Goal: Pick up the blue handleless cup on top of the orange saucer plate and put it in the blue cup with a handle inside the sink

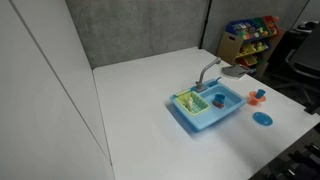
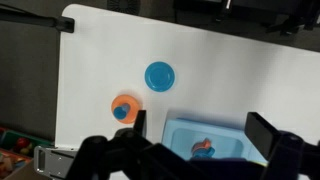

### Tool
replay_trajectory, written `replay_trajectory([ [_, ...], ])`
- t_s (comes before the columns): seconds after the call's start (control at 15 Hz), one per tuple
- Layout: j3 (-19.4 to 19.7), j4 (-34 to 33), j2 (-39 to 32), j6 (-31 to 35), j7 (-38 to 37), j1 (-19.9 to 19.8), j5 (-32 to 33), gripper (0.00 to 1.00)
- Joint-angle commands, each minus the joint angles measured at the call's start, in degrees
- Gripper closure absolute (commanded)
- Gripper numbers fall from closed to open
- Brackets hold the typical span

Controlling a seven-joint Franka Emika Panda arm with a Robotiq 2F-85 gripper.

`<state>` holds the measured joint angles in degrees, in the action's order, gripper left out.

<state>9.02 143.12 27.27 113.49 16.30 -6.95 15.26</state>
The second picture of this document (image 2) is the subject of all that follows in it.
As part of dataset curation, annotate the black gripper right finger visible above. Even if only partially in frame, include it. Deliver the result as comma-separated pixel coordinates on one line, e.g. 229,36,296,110
244,112,281,160

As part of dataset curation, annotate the blue handleless cup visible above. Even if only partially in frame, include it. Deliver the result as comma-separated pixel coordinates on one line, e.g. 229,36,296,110
113,103,130,120

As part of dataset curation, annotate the silver metal mounting bracket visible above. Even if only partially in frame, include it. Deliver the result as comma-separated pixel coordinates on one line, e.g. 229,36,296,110
34,146,77,180

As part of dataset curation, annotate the orange saucer plate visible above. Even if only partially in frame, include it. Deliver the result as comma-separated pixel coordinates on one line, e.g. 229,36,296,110
111,94,141,124

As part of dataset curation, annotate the toy shelf with colourful toys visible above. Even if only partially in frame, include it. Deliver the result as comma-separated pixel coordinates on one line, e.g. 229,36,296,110
0,127,52,180

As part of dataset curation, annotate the black tripod leg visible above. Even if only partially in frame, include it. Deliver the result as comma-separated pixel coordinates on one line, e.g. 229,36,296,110
0,9,75,33

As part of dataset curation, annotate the small orange saucer in sink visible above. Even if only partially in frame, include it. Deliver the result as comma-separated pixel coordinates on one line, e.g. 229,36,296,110
192,139,211,151

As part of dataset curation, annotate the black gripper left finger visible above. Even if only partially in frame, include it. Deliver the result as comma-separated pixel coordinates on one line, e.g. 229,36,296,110
133,110,147,136

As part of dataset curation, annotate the blue cup with handle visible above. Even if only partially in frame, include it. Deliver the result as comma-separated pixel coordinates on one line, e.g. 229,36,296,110
192,147,215,158

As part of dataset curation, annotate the blue round plate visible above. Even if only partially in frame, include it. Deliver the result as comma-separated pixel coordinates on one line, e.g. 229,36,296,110
144,61,175,92

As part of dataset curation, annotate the light blue toy sink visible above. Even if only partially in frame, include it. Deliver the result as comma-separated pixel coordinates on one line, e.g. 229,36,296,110
162,119,267,164

